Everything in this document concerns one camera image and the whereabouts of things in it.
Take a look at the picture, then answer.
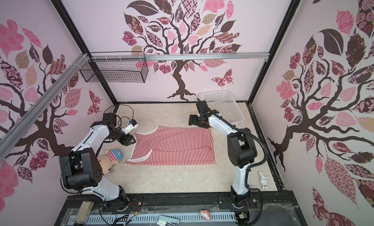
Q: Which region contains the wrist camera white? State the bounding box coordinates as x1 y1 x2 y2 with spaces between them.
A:
196 99 219 117
122 119 138 134

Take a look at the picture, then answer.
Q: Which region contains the black corrugated cable conduit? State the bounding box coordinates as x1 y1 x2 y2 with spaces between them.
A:
221 120 268 226

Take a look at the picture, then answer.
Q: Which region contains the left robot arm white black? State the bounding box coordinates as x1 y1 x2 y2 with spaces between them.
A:
59 113 138 211

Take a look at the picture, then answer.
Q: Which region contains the plush doll blue hat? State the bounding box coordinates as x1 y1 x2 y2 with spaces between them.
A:
97 149 124 175

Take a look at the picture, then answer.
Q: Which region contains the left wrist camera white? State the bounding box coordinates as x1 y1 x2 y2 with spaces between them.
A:
122 119 138 134

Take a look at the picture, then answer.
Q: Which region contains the red white striped tank top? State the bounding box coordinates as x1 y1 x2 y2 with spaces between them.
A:
125 126 215 166

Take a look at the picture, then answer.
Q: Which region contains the black wire mesh basket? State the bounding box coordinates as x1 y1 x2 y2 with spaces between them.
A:
80 51 149 83

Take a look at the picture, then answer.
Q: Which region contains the beige box on base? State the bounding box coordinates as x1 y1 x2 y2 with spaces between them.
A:
73 201 94 226

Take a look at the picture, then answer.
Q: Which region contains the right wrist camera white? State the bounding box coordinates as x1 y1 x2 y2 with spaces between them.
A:
196 99 219 117

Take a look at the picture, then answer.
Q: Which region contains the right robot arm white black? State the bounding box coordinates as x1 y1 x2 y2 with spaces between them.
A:
189 113 258 207

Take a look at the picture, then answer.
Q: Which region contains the thin black camera cable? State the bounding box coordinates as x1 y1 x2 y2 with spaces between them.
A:
103 104 135 124

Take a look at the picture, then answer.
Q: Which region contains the aluminium rail wall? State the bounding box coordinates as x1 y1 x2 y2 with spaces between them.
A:
1 53 90 160
91 52 270 61

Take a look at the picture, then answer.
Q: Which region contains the aluminium rail left wall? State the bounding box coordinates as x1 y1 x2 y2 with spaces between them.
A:
1 53 90 160

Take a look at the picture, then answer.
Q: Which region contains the white plastic laundry basket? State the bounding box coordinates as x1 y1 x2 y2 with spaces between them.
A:
198 90 245 125

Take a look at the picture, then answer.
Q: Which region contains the red white small toy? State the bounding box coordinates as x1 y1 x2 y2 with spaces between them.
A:
200 210 212 221

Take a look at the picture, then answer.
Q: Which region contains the white slotted cable duct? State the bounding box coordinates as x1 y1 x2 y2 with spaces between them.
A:
85 212 236 226

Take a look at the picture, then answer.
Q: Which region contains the aluminium rail back wall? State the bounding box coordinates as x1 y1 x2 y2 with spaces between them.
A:
91 52 270 61

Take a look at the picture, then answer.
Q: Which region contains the white device on duct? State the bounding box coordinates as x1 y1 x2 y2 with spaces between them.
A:
157 215 180 226

